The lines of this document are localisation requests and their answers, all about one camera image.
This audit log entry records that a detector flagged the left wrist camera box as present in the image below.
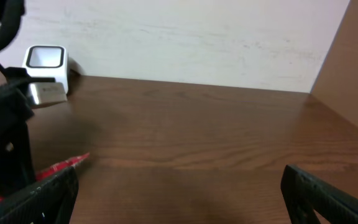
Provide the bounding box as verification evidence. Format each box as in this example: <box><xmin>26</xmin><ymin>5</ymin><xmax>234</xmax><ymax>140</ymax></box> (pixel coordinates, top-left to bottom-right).
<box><xmin>27</xmin><ymin>82</ymin><xmax>67</xmax><ymax>108</ymax></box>

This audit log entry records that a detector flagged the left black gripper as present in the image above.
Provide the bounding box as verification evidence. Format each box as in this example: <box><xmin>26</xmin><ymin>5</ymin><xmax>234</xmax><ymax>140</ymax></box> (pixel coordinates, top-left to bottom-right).
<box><xmin>0</xmin><ymin>67</ymin><xmax>55</xmax><ymax>196</ymax></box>

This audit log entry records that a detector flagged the red snack bar wrapper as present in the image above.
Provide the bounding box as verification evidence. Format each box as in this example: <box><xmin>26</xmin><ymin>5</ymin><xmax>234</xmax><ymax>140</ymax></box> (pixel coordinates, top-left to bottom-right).
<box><xmin>0</xmin><ymin>152</ymin><xmax>90</xmax><ymax>201</ymax></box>

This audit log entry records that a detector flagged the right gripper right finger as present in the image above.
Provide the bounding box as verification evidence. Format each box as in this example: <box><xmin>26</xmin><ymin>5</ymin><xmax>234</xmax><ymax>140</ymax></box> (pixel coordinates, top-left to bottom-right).
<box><xmin>280</xmin><ymin>165</ymin><xmax>358</xmax><ymax>224</ymax></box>

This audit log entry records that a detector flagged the white barcode scanner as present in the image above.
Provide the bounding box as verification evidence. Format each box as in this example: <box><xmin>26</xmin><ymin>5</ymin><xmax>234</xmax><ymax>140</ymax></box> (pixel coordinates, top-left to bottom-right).
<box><xmin>22</xmin><ymin>45</ymin><xmax>70</xmax><ymax>94</ymax></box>

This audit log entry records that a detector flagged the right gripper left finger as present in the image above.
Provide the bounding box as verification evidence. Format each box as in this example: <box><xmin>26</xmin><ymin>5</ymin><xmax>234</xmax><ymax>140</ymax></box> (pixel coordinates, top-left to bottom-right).
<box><xmin>0</xmin><ymin>167</ymin><xmax>79</xmax><ymax>224</ymax></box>

